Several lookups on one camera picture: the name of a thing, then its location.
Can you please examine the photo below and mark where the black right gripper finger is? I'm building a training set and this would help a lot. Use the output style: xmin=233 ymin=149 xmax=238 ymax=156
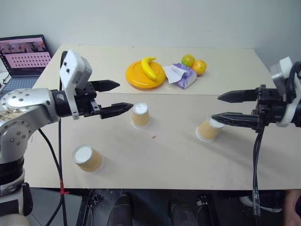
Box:
xmin=210 ymin=112 xmax=259 ymax=131
xmin=217 ymin=88 xmax=259 ymax=104

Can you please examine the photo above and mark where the green yellow citrus fruit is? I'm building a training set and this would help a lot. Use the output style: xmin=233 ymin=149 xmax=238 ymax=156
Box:
xmin=181 ymin=54 xmax=196 ymax=67

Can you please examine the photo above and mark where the tan paper cup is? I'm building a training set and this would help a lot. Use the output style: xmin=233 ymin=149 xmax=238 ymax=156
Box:
xmin=131 ymin=102 xmax=151 ymax=130
xmin=72 ymin=145 xmax=105 ymax=175
xmin=195 ymin=117 xmax=225 ymax=143

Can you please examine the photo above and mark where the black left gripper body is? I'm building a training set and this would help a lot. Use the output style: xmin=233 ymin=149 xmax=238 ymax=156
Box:
xmin=74 ymin=81 xmax=103 ymax=118

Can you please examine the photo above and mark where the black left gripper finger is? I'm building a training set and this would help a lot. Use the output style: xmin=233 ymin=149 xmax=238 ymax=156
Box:
xmin=99 ymin=102 xmax=135 ymax=119
xmin=88 ymin=80 xmax=120 ymax=92

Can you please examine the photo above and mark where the orange citrus fruit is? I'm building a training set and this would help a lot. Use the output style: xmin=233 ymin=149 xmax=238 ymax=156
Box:
xmin=191 ymin=59 xmax=208 ymax=76

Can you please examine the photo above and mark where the yellow banana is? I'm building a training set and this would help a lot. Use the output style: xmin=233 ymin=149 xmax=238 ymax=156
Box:
xmin=141 ymin=56 xmax=158 ymax=81

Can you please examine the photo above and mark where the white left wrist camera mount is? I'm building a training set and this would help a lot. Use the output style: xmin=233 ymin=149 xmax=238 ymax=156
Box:
xmin=59 ymin=49 xmax=93 ymax=121

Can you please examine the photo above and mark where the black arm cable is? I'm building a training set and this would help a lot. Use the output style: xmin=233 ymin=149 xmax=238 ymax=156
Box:
xmin=251 ymin=61 xmax=301 ymax=226
xmin=37 ymin=50 xmax=69 ymax=226

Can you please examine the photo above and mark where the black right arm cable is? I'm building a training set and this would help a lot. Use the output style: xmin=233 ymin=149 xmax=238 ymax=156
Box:
xmin=251 ymin=61 xmax=301 ymax=226

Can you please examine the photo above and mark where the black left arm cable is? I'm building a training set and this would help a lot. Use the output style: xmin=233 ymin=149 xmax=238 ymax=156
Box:
xmin=37 ymin=50 xmax=69 ymax=226

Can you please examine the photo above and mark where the orange round plate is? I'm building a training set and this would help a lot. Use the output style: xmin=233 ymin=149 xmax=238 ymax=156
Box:
xmin=125 ymin=60 xmax=166 ymax=91

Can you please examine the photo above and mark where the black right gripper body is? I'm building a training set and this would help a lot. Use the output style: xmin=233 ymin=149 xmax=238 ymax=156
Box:
xmin=249 ymin=84 xmax=290 ymax=133

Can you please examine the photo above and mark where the red tape on cable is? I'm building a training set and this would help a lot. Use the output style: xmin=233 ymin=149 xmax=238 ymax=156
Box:
xmin=59 ymin=179 xmax=70 ymax=196

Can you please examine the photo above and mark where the purple tissue pack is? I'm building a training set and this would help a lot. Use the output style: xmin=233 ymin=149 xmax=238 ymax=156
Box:
xmin=162 ymin=62 xmax=198 ymax=90

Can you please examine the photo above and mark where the open laptop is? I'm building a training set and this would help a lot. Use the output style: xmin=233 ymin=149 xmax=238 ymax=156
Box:
xmin=0 ymin=34 xmax=53 ymax=92

